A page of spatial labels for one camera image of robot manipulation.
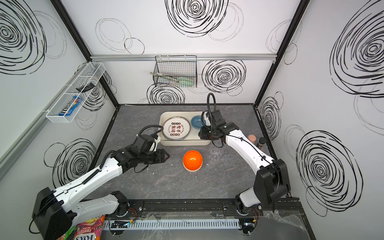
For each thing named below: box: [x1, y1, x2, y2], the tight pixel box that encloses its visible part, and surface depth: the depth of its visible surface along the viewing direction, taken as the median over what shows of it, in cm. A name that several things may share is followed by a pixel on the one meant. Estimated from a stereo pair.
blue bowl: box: [191, 115, 207, 130], surface depth 107 cm
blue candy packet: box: [58, 96, 83, 116], surface depth 72 cm
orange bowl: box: [182, 150, 204, 172], surface depth 86 cm
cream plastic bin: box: [176, 111, 212, 146], surface depth 102 cm
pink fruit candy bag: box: [73, 215, 106, 240], surface depth 67 cm
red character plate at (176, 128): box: [162, 116, 191, 141], surface depth 104 cm
